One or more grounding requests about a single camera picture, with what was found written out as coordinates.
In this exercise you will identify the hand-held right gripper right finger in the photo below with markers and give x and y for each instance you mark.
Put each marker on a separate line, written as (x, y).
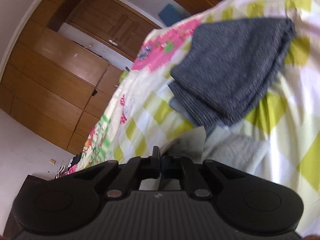
(167, 167)

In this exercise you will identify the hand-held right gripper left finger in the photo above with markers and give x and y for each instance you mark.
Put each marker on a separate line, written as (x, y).
(156, 165)

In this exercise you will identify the light grey pants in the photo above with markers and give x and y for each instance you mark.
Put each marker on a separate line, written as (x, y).
(232, 150)

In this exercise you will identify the dark grey folded pants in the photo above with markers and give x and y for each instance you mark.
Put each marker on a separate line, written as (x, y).
(232, 67)

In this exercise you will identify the pile of clothes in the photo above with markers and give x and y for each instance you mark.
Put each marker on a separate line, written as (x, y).
(67, 166)

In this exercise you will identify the green cloth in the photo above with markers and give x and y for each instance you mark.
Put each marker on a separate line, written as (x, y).
(123, 75)

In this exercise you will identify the cartoon printed pink quilt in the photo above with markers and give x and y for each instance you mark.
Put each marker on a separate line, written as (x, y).
(162, 52)

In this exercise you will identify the yellow checked bed sheet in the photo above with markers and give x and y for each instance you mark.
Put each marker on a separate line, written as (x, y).
(287, 130)

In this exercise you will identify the dark brown headboard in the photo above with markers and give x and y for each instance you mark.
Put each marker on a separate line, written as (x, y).
(30, 182)

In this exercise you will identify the brown wooden wardrobe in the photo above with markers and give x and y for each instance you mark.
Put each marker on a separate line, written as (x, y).
(50, 80)

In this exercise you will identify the brown wooden door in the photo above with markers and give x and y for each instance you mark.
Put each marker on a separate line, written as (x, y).
(112, 22)

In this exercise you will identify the blue foam mat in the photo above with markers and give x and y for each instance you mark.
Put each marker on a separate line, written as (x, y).
(170, 13)

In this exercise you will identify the wall switch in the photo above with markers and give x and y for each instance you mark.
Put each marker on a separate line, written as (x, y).
(52, 161)

